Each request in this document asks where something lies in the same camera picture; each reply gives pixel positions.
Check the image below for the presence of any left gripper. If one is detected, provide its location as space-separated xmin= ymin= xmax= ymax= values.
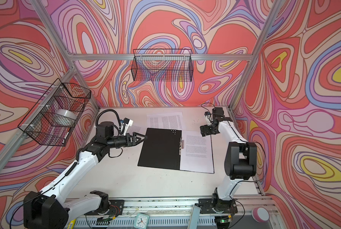
xmin=106 ymin=133 xmax=147 ymax=150

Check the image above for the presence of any printed paper sheet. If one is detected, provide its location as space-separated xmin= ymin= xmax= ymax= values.
xmin=180 ymin=130 xmax=214 ymax=174
xmin=128 ymin=125 xmax=142 ymax=135
xmin=147 ymin=112 xmax=186 ymax=130

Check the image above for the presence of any red folder with black interior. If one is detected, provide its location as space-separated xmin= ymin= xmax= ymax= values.
xmin=137 ymin=127 xmax=215 ymax=174

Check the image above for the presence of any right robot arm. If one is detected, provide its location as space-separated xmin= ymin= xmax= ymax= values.
xmin=200 ymin=114 xmax=257 ymax=214

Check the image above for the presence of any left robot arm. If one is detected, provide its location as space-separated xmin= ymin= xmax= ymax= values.
xmin=23 ymin=133 xmax=147 ymax=229

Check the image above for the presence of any small teal clock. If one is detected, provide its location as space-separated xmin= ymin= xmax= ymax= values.
xmin=134 ymin=213 xmax=150 ymax=229

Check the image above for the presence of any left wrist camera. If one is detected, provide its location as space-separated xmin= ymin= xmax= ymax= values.
xmin=95 ymin=117 xmax=134 ymax=138

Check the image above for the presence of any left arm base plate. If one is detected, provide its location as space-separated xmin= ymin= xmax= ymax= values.
xmin=85 ymin=190 xmax=125 ymax=217

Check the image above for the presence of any black wire basket back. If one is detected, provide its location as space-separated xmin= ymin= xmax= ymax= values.
xmin=131 ymin=48 xmax=193 ymax=82

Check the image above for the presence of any black wire basket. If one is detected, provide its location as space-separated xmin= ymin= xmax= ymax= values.
xmin=18 ymin=79 xmax=91 ymax=147
xmin=131 ymin=48 xmax=193 ymax=82

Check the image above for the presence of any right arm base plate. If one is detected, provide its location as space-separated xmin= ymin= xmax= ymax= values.
xmin=197 ymin=198 xmax=238 ymax=216

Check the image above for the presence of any black wire basket left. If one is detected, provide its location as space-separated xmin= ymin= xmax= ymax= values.
xmin=18 ymin=79 xmax=91 ymax=147

